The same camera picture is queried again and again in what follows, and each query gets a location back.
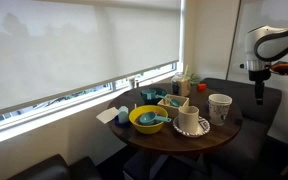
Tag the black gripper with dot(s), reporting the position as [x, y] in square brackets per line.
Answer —
[259, 77]

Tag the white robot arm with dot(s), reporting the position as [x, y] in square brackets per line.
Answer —
[266, 51]

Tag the patterned paper cup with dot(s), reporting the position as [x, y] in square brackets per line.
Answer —
[219, 105]

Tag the blue patterned paper plate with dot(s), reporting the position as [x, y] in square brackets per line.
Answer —
[202, 129]

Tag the plain white paper cup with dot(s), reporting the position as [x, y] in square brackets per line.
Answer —
[188, 119]

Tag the clear jar of rice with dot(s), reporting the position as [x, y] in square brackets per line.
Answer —
[180, 84]

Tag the teal measuring cup in bowl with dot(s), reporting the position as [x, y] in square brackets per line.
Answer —
[150, 118]

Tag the red small block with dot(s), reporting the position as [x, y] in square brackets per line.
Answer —
[201, 87]

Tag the dark grey bench seat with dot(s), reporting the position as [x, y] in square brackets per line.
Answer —
[239, 156]

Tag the white whiteboard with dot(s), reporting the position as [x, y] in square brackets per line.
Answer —
[253, 14]

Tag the teal scoop in box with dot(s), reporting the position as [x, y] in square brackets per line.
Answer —
[172, 102]

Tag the round wooden table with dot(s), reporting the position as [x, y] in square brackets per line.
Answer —
[167, 141]

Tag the dark blue bowl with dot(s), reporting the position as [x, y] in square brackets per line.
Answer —
[159, 91]

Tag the yellow bowl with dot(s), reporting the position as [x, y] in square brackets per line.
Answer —
[154, 125]

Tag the light blue small carton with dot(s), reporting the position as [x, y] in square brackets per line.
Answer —
[123, 114]

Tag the white paper card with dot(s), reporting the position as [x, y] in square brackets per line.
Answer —
[107, 115]

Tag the white roller blind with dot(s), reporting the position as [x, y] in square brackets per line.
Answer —
[50, 48]

